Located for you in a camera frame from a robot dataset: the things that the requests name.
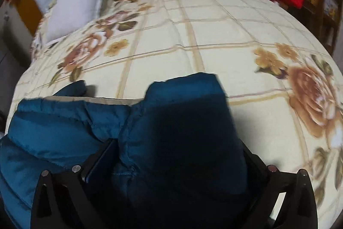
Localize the white square pillow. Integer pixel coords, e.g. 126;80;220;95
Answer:
40;0;115;44

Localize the wooden chair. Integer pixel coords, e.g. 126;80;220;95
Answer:
289;0;340;56

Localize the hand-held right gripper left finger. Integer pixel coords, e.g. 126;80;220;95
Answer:
30;138;120;229

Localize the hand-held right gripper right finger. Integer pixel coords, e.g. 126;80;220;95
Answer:
241;142;318;229

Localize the bed with floral checked sheet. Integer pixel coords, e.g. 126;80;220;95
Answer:
5;0;343;219

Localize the teal quilted zip jacket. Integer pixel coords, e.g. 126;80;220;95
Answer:
0;73;268;229

